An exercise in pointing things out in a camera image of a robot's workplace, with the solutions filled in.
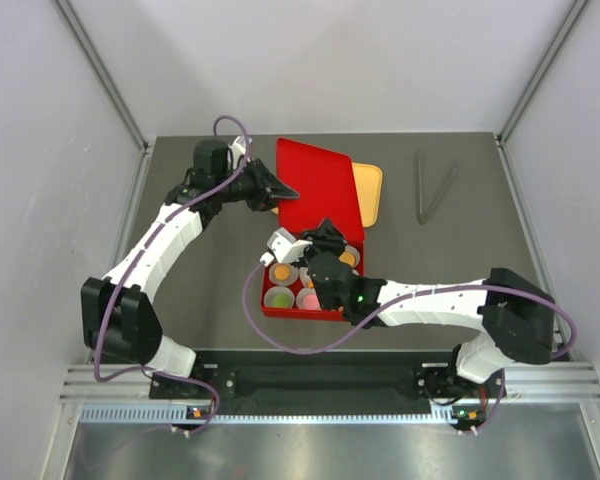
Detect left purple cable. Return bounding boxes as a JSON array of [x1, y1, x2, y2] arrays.
[[92, 115, 254, 436]]

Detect pink round cookie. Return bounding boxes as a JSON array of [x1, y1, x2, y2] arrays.
[[303, 294, 320, 310]]

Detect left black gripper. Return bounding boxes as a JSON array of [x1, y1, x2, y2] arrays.
[[215, 156, 298, 212]]

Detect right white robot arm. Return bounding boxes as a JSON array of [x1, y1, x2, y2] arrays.
[[260, 220, 554, 396]]

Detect orange plastic tray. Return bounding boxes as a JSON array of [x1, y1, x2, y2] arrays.
[[271, 161, 384, 229]]

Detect red compartment box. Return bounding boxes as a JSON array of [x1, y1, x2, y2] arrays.
[[260, 229, 344, 322]]

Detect grey metal tongs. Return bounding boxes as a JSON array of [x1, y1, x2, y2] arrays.
[[414, 151, 459, 226]]

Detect orange round cookie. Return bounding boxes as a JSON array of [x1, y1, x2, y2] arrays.
[[340, 252, 356, 266]]

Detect white paper cup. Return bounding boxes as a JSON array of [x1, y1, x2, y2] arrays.
[[299, 267, 312, 288], [269, 263, 299, 287], [340, 244, 361, 268], [296, 288, 321, 311], [263, 286, 295, 309]]

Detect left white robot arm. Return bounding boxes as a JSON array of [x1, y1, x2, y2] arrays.
[[80, 137, 299, 397]]

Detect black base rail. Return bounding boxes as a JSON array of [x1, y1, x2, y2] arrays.
[[147, 347, 511, 416]]

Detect red box lid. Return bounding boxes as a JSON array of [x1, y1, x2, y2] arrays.
[[276, 138, 365, 245]]

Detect green round cookie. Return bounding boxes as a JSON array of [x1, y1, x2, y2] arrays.
[[271, 294, 293, 309]]

